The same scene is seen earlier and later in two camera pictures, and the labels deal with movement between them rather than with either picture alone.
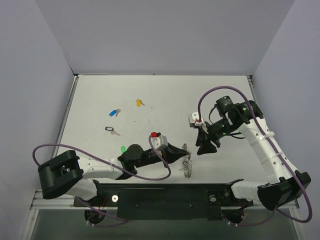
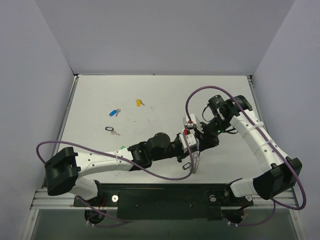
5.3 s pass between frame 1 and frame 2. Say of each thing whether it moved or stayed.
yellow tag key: stayed
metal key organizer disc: moved
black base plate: stayed
